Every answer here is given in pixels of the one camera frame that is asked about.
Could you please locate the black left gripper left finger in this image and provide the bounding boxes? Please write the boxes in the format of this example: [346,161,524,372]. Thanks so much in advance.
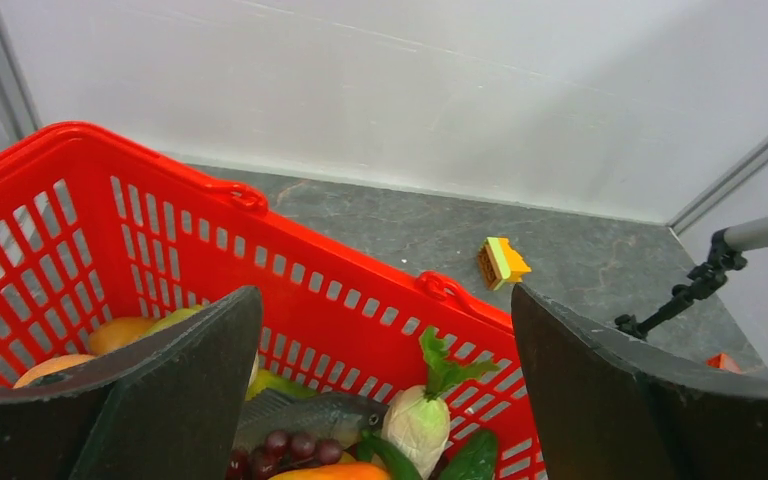
[0,286,263,479]

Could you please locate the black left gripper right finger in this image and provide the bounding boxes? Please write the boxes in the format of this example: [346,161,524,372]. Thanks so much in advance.
[511,286,768,479]

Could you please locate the green toy pear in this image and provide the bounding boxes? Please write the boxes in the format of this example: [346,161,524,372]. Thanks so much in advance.
[142,305,203,338]

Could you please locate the orange toy fruit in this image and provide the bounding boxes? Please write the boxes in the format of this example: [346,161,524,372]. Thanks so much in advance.
[88,317,156,356]

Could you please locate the purple toy grapes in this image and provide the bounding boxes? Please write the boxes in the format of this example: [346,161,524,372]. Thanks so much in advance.
[224,430,344,480]

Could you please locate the orange toy slice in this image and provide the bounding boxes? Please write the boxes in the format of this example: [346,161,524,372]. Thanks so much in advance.
[706,353,743,374]

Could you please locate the peach toy fruit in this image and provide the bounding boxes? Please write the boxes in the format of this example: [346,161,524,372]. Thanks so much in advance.
[13,354,95,389]

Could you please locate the black mini tripod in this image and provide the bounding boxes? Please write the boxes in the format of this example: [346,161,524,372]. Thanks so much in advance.
[614,229,747,340]

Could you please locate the grey toy fish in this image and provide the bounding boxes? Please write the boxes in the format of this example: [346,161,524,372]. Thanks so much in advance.
[232,388,389,450]

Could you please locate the yellow green toy block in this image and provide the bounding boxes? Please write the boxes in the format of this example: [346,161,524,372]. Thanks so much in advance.
[476,237,532,291]

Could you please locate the orange yellow toy mango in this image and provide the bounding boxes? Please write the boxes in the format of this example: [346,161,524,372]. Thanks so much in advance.
[272,462,391,480]

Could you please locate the white radish with leaves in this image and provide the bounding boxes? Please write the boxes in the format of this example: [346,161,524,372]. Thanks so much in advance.
[381,327,499,479]

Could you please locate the red plastic shopping basket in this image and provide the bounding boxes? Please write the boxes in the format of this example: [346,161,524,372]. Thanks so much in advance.
[0,122,547,479]

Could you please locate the green toy cucumber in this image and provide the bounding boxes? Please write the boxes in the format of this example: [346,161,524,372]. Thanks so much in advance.
[356,430,422,480]

